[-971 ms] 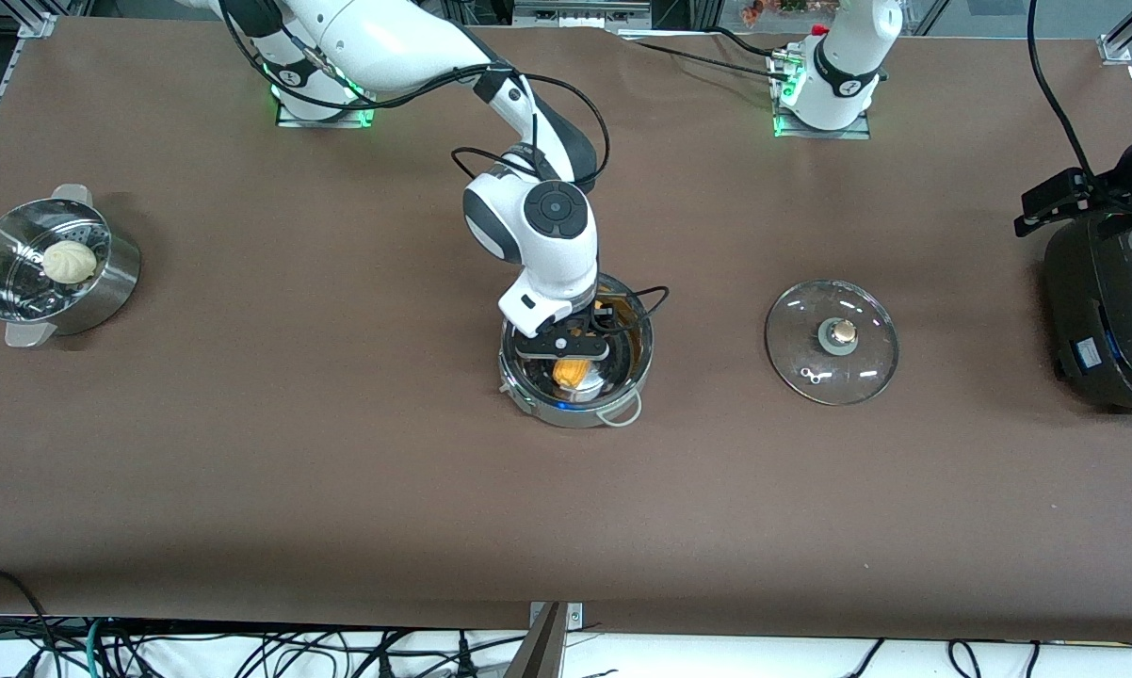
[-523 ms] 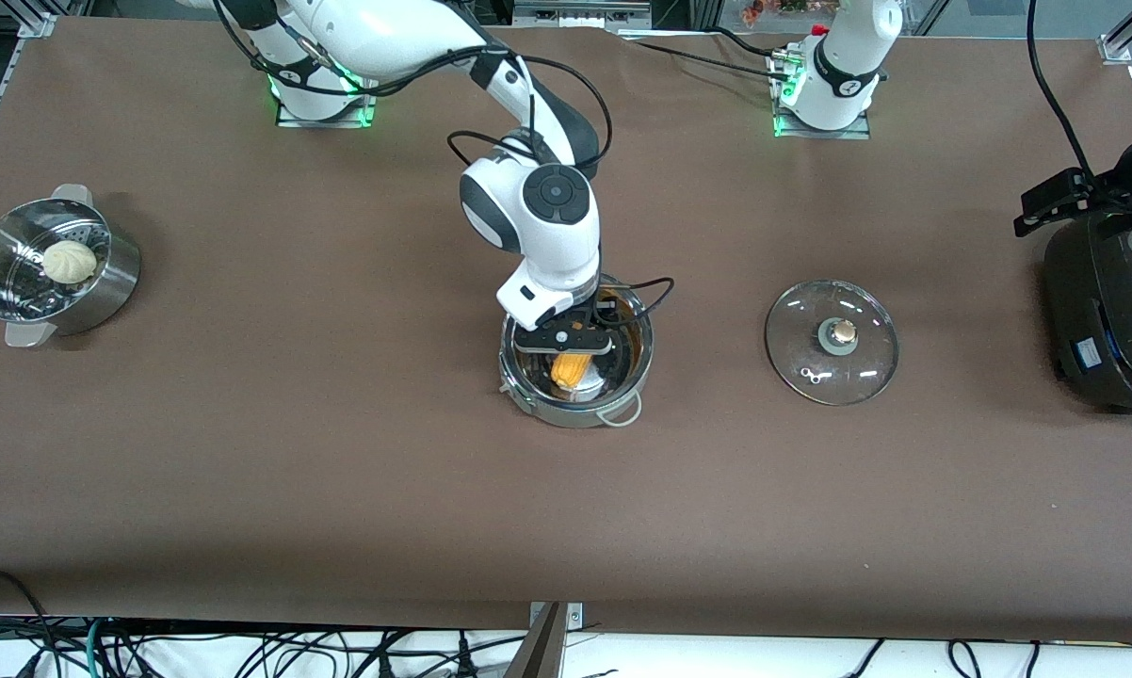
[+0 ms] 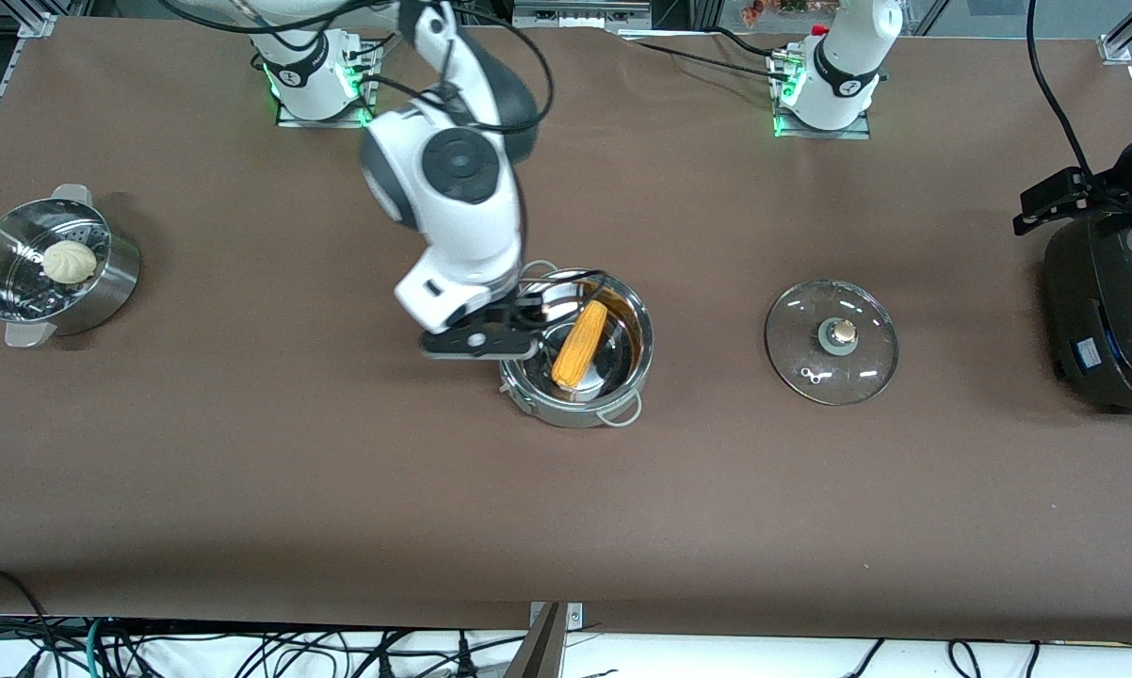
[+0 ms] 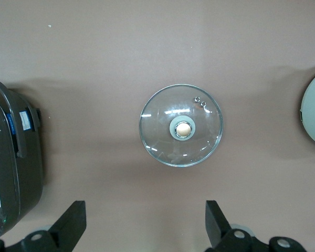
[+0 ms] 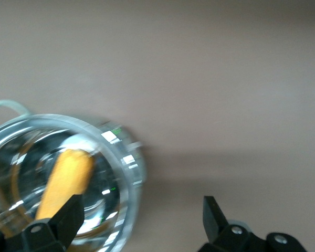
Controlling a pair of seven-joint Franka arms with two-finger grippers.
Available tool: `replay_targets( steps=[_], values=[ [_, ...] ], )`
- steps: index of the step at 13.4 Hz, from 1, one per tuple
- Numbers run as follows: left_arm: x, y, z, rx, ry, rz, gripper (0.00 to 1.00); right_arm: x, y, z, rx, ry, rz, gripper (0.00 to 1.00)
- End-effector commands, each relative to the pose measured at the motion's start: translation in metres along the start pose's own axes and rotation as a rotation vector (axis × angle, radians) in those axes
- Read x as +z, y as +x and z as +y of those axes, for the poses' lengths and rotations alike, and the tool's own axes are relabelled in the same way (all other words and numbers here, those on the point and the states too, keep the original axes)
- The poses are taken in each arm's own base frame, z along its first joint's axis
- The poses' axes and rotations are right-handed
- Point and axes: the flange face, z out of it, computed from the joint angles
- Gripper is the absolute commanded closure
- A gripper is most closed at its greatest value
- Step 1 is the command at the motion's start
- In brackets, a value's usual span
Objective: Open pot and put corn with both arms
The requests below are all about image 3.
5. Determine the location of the yellow corn cob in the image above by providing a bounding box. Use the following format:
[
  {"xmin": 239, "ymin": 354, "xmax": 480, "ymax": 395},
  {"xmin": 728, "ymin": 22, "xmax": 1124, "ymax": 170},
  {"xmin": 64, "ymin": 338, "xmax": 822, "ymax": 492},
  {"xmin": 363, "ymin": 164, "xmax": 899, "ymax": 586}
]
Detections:
[{"xmin": 551, "ymin": 299, "xmax": 610, "ymax": 392}]

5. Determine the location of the glass lid with gold knob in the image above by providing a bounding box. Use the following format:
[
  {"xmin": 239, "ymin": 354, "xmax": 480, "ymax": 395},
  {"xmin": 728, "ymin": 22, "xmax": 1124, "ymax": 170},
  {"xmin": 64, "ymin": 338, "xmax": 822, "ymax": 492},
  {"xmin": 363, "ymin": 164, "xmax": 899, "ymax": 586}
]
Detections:
[{"xmin": 765, "ymin": 279, "xmax": 900, "ymax": 407}]

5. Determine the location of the steel steamer pot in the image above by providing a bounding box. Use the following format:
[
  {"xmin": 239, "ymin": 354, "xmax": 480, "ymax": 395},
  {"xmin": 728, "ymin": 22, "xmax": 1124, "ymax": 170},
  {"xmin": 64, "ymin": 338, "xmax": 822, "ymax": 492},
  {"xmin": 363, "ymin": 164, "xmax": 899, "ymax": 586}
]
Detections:
[{"xmin": 0, "ymin": 184, "xmax": 141, "ymax": 348}]

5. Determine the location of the black rice cooker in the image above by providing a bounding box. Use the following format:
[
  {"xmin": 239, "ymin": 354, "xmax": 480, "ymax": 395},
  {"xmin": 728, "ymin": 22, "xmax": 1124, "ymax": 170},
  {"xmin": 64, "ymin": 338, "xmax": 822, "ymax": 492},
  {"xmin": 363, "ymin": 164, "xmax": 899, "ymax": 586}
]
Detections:
[{"xmin": 1042, "ymin": 212, "xmax": 1132, "ymax": 416}]

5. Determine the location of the brown table cover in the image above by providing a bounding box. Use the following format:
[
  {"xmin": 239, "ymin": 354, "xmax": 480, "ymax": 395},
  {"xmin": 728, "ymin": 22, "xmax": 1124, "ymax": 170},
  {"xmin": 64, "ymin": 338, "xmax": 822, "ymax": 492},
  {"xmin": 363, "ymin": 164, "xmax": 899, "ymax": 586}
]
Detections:
[{"xmin": 0, "ymin": 17, "xmax": 1132, "ymax": 643}]

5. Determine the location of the grey power strip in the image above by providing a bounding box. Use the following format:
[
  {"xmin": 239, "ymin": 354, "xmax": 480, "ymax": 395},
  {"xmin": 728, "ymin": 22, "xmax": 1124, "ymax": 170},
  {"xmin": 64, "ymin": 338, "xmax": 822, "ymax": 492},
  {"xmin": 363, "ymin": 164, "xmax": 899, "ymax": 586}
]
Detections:
[{"xmin": 512, "ymin": 0, "xmax": 654, "ymax": 29}]

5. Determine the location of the colourful plastic toy food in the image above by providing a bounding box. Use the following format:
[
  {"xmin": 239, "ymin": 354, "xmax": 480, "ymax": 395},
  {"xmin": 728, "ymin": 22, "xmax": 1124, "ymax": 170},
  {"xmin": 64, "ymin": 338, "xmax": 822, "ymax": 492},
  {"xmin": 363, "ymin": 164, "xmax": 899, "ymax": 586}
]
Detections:
[{"xmin": 740, "ymin": 0, "xmax": 845, "ymax": 25}]

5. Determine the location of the dark metal strut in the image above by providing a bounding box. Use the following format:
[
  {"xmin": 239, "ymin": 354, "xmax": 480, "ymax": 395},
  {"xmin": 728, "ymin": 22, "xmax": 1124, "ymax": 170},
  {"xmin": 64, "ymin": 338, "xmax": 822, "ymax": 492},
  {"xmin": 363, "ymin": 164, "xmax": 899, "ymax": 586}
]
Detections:
[{"xmin": 502, "ymin": 603, "xmax": 567, "ymax": 678}]

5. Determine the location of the cream steamed bun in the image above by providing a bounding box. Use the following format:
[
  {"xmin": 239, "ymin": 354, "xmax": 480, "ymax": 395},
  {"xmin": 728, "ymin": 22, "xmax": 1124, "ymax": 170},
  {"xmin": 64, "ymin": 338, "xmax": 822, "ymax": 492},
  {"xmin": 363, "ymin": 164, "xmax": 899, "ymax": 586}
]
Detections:
[{"xmin": 41, "ymin": 240, "xmax": 98, "ymax": 285}]

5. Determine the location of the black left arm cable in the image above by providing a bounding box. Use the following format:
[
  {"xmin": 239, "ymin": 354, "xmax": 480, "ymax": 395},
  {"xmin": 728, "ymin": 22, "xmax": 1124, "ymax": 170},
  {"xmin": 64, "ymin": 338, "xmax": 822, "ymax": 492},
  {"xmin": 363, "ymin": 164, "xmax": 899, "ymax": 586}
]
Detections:
[{"xmin": 1027, "ymin": 0, "xmax": 1108, "ymax": 189}]

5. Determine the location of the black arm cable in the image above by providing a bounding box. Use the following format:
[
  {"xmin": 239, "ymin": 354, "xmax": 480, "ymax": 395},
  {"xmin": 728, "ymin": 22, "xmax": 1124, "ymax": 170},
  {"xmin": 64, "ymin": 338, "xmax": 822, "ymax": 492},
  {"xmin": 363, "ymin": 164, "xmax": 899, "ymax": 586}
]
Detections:
[
  {"xmin": 1027, "ymin": 0, "xmax": 1108, "ymax": 189},
  {"xmin": 156, "ymin": 0, "xmax": 614, "ymax": 304}
]

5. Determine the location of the steel pot with loop handles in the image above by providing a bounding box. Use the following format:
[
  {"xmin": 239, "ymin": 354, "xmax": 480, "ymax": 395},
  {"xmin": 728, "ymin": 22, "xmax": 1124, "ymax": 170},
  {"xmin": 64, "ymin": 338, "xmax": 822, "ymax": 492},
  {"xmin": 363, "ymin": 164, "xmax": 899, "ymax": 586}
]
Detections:
[{"xmin": 498, "ymin": 262, "xmax": 656, "ymax": 429}]

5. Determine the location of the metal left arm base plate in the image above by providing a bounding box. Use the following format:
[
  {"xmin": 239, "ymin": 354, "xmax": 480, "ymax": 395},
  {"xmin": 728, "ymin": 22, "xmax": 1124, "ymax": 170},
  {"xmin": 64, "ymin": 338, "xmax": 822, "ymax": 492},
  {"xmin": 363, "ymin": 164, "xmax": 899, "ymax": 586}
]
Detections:
[{"xmin": 771, "ymin": 52, "xmax": 873, "ymax": 140}]

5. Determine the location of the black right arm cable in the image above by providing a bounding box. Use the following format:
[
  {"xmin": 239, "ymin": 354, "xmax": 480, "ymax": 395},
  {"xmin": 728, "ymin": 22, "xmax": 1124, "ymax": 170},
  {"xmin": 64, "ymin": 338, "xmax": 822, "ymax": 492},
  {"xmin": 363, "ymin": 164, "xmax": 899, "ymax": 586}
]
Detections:
[{"xmin": 156, "ymin": 0, "xmax": 614, "ymax": 304}]

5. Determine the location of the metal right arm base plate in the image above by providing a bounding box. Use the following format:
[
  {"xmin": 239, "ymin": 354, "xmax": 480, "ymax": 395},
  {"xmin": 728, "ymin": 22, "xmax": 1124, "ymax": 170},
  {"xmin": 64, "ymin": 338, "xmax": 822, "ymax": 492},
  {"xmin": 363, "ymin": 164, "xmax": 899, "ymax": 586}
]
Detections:
[{"xmin": 277, "ymin": 42, "xmax": 380, "ymax": 128}]

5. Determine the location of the black base cable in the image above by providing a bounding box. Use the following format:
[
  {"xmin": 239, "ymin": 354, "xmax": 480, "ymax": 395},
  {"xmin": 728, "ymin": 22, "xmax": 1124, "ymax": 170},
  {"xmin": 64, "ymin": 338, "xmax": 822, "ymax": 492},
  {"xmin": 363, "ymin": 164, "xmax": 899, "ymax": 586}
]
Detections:
[
  {"xmin": 627, "ymin": 40, "xmax": 785, "ymax": 81},
  {"xmin": 345, "ymin": 21, "xmax": 407, "ymax": 74},
  {"xmin": 703, "ymin": 26, "xmax": 795, "ymax": 59}
]

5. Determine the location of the metal corner bracket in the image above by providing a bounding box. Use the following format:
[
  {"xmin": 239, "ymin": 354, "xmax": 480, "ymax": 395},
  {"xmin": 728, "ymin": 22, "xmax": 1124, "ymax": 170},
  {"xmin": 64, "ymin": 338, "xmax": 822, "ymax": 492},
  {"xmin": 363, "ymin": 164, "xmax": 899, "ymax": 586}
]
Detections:
[{"xmin": 528, "ymin": 601, "xmax": 584, "ymax": 630}]

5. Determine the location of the green floor cable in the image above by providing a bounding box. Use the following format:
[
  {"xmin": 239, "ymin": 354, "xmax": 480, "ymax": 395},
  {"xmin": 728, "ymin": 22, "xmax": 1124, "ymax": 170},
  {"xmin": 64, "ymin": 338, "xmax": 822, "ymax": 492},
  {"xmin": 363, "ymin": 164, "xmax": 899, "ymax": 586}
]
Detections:
[{"xmin": 81, "ymin": 617, "xmax": 107, "ymax": 678}]

